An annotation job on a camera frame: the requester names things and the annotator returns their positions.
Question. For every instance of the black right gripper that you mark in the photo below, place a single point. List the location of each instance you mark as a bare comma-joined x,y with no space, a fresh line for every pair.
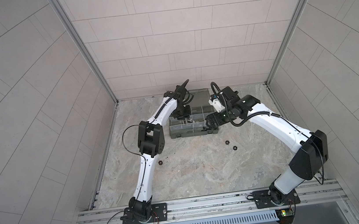
217,121

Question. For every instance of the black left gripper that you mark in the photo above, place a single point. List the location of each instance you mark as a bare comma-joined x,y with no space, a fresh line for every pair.
187,114

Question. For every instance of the grey compartment organizer box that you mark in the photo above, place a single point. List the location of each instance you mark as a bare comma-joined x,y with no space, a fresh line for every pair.
194,121

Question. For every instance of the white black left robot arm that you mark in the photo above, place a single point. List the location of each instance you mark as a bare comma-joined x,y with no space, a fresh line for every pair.
151,142

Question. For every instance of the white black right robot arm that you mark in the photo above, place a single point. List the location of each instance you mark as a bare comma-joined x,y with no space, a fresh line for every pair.
310,148

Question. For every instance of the right circuit board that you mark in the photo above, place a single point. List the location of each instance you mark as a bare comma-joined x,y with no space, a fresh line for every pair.
286,216

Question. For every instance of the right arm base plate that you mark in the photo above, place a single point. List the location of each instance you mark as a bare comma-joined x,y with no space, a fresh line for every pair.
265,199

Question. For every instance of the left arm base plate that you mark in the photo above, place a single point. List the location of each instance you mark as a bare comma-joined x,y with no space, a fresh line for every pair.
152,213

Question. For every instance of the aluminium front rail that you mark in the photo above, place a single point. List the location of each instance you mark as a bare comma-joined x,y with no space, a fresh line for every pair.
217,205

